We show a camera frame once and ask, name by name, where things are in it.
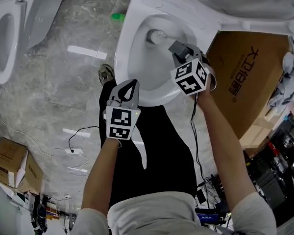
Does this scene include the white toilet bowl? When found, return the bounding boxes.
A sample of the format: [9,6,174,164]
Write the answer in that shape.
[114,0,294,107]

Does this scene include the black electronic equipment pile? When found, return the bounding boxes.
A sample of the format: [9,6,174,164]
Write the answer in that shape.
[243,111,294,227]

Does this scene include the person's grey shirt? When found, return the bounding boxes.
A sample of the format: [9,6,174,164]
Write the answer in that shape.
[70,191,277,235]

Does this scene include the person's right forearm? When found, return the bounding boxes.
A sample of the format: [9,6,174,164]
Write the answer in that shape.
[190,90,258,213]

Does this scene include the white power strip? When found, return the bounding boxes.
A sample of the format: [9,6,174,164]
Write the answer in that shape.
[64,148,84,155]

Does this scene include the person's right hand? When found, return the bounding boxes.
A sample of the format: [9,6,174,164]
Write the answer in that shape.
[205,66,218,93]

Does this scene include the small blue display screen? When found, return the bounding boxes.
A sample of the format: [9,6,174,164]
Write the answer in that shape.
[196,211,219,223]

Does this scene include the black power cable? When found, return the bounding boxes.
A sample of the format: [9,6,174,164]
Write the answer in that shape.
[68,126,100,154]

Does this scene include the small brown cardboard box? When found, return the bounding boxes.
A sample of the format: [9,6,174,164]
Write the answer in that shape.
[0,137,29,188]

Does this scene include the open brown cardboard box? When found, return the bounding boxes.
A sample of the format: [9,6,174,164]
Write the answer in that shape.
[16,152,45,195]

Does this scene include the green plastic cap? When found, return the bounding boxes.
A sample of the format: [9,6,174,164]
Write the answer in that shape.
[110,13,126,23]

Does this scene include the person's black trousers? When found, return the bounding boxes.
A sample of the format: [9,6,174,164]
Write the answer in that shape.
[98,79,198,209]

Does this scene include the person's grey shoe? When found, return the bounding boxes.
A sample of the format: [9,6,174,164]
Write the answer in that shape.
[98,63,116,86]

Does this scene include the white toilet with seat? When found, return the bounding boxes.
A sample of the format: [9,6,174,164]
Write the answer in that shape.
[0,0,71,85]

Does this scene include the white toilet brush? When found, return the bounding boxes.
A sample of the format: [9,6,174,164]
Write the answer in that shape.
[146,28,179,49]

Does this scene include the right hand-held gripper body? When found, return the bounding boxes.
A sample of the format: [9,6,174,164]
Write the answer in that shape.
[171,44,210,96]

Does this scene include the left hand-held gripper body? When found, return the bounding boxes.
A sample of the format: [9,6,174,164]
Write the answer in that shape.
[103,98,142,141]

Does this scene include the large brown cardboard box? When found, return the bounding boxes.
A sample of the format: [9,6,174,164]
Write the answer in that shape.
[205,30,292,141]

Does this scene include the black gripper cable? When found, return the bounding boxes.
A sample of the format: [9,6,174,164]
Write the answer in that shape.
[190,93,213,207]

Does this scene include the grey crumpled cloth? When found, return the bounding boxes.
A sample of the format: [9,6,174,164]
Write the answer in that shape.
[268,51,294,108]

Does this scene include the person's left forearm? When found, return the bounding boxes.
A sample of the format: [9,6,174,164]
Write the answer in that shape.
[80,138,121,217]

